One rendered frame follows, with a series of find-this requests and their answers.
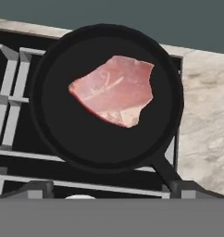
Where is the raw pink steak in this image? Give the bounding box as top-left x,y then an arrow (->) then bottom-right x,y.
68,55 -> 156,129

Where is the black hob with grey grates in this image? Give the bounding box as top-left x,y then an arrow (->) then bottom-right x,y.
0,28 -> 183,200

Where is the black frying pan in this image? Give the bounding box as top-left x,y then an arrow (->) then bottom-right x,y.
29,23 -> 185,193

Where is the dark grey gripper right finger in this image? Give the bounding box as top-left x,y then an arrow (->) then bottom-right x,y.
161,180 -> 224,200

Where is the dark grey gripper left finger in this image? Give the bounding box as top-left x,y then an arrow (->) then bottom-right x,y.
0,180 -> 55,200

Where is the white round knob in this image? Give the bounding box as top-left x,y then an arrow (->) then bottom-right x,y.
64,193 -> 96,200

